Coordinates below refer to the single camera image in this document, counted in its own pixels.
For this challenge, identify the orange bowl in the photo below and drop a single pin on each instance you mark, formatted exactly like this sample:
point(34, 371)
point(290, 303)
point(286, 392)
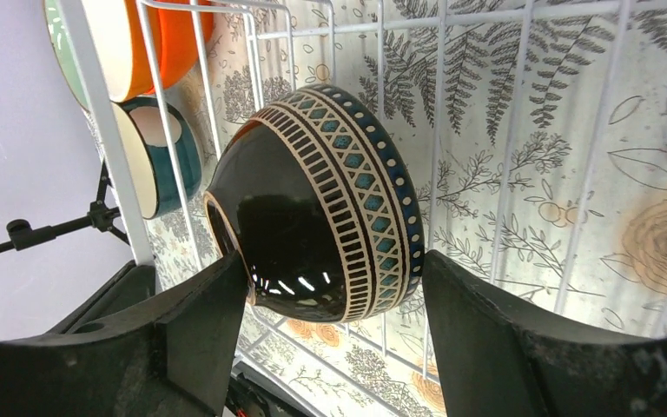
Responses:
point(116, 30)

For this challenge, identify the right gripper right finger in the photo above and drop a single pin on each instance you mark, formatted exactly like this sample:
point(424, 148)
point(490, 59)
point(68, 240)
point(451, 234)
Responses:
point(500, 355)

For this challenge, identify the black bowl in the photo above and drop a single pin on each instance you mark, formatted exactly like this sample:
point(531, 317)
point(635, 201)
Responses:
point(314, 196)

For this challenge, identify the teal and white bowl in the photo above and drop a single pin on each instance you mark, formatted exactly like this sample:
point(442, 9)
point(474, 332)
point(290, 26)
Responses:
point(142, 132)

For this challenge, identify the mint green bowl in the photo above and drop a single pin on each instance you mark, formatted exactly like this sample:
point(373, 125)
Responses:
point(63, 51)

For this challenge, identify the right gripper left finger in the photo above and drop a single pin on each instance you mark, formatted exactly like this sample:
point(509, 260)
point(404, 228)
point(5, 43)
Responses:
point(170, 355)

